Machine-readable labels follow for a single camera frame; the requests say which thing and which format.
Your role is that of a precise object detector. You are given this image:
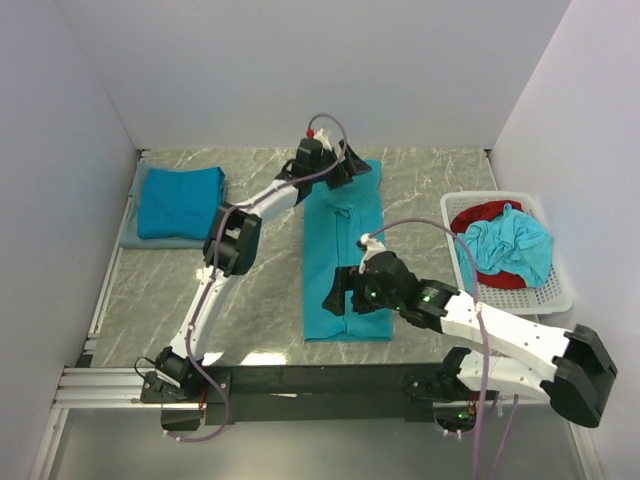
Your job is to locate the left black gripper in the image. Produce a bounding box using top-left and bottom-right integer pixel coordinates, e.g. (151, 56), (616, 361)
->
(310, 139), (372, 190)

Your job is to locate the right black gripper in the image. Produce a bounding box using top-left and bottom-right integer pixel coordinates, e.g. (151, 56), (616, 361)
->
(323, 265), (403, 315)

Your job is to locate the teal t shirt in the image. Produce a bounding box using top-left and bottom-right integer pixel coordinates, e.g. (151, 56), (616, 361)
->
(303, 160), (393, 342)

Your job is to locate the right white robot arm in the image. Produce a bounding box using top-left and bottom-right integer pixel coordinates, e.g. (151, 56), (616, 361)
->
(322, 251), (618, 428)

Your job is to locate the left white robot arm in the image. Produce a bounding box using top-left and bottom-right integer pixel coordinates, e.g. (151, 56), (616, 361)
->
(155, 137), (373, 402)

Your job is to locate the red t shirt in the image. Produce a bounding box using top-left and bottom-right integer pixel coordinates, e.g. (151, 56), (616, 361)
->
(450, 200), (526, 290)

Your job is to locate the black base beam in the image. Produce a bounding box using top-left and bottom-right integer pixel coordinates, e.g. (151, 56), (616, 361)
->
(140, 357), (479, 431)

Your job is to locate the light blue t shirt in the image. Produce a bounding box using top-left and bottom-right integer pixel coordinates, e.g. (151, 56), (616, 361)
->
(454, 206), (552, 291)

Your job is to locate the folded blue t shirt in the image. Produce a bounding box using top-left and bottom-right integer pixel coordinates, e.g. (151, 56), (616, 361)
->
(137, 167), (226, 241)

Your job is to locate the white plastic basket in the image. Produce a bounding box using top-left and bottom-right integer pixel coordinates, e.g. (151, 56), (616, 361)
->
(440, 191), (573, 316)

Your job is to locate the folded grey t shirt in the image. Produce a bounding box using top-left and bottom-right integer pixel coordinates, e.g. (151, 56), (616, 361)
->
(119, 162), (205, 250)

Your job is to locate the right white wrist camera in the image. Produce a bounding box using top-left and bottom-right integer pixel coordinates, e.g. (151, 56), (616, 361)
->
(356, 233), (387, 271)

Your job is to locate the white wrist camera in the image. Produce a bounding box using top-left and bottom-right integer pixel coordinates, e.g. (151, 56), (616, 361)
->
(306, 128), (333, 150)
(356, 233), (387, 271)

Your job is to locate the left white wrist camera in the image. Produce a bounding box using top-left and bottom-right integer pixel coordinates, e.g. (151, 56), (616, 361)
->
(306, 128), (333, 150)

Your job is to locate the aluminium frame rail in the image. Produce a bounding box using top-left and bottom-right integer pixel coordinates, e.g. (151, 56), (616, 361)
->
(27, 149), (581, 480)

